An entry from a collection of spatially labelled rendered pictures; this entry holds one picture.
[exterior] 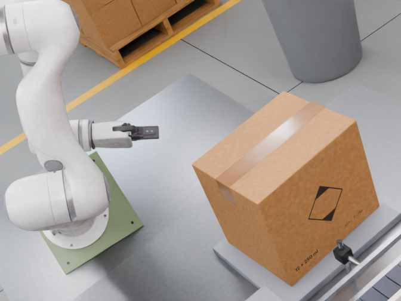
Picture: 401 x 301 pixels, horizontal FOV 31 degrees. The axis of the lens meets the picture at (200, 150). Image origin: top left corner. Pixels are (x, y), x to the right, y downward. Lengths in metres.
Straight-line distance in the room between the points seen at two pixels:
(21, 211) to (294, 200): 0.59
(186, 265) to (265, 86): 2.13
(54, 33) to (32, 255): 0.84
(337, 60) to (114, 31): 1.51
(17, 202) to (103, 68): 3.11
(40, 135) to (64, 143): 0.05
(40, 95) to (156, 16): 3.16
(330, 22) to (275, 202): 2.12
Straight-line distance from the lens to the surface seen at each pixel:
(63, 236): 2.02
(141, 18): 4.61
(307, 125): 1.64
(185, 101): 2.42
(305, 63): 3.68
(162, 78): 4.29
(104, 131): 1.86
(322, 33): 3.57
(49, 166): 1.84
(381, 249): 1.54
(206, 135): 2.23
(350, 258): 1.54
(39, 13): 1.51
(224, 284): 1.77
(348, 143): 1.61
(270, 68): 3.98
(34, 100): 1.54
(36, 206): 1.62
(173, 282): 1.83
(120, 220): 2.02
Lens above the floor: 2.10
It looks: 36 degrees down
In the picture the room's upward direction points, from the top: 24 degrees counter-clockwise
